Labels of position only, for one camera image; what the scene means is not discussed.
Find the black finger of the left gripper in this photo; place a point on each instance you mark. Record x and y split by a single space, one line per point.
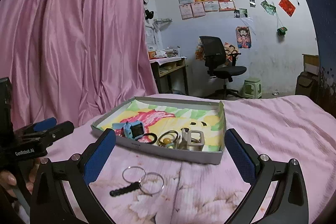
51 135

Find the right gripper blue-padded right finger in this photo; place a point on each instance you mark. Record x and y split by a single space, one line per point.
243 155

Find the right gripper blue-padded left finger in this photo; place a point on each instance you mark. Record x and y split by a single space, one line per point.
96 155

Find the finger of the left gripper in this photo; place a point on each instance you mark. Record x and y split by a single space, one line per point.
37 127

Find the blue kids smartwatch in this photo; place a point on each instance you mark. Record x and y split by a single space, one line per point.
131 130

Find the black wavy hair clip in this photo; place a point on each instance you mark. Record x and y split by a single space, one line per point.
130 188

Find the brown cord yellow bead tie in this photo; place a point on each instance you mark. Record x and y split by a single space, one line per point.
169 139

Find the person's left hand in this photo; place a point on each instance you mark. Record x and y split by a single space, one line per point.
8 180

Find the thin silver bangle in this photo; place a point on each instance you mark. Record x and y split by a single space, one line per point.
133 174
152 184

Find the pink floral bedspread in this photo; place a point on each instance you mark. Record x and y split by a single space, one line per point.
283 128

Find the beige claw hair clip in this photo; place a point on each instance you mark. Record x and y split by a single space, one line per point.
192 140

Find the white cardboard box tray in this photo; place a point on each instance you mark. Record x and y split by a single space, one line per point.
150 148

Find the colourful bear drawing paper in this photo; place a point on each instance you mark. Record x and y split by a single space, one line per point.
160 119

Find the green plastic stool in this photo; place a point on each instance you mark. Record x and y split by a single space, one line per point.
252 88

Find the pink satin curtain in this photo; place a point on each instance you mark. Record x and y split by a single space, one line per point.
73 59

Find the black office chair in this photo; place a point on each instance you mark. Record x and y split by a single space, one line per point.
221 65

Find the dark wooden desk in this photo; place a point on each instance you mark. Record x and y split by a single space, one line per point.
165 67

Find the cartoon cushion on chair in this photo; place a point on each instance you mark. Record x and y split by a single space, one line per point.
230 49

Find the anime poster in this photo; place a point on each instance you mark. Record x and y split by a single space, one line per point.
243 37

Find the dark blue patterned curtain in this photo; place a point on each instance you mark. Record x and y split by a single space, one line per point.
323 17

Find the cardboard box by wall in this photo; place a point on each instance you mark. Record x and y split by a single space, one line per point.
307 81

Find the green hanging wall ornament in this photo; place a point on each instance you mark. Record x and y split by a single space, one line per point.
282 31

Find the red paper wall decoration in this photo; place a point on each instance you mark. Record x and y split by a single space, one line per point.
287 6

